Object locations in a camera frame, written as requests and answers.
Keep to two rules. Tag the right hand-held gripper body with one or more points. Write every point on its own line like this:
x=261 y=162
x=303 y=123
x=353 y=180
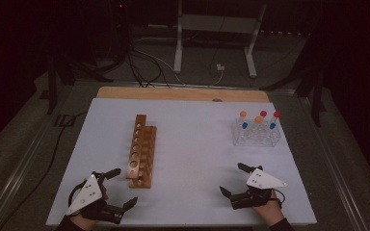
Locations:
x=263 y=181

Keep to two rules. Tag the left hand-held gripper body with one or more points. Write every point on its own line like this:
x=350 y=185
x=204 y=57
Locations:
x=88 y=195

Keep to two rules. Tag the clear plastic test tube rack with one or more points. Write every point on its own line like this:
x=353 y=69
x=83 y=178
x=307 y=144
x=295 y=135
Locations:
x=257 y=138

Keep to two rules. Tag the wooden test tube rack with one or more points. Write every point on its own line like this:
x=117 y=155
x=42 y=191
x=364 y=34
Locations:
x=143 y=154

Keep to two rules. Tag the red cap test tube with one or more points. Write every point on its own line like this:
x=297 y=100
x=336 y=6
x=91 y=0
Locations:
x=263 y=113
x=277 y=114

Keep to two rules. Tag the person's left hand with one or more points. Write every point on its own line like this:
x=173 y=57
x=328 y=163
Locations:
x=81 y=221

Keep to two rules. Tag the person's right hand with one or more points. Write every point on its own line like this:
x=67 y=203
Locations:
x=269 y=211

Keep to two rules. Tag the dark stand leg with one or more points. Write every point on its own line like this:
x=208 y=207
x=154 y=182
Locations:
x=317 y=102
x=52 y=89

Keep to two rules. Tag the white plug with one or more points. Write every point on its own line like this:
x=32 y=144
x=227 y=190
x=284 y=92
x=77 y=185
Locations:
x=220 y=67

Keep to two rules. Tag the grey metal stand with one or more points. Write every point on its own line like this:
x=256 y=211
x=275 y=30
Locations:
x=178 y=48

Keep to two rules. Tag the power strip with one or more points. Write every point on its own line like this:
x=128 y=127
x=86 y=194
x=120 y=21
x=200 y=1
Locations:
x=282 y=32

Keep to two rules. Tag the metal floor rail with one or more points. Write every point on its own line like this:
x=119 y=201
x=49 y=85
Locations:
x=335 y=160
x=16 y=178

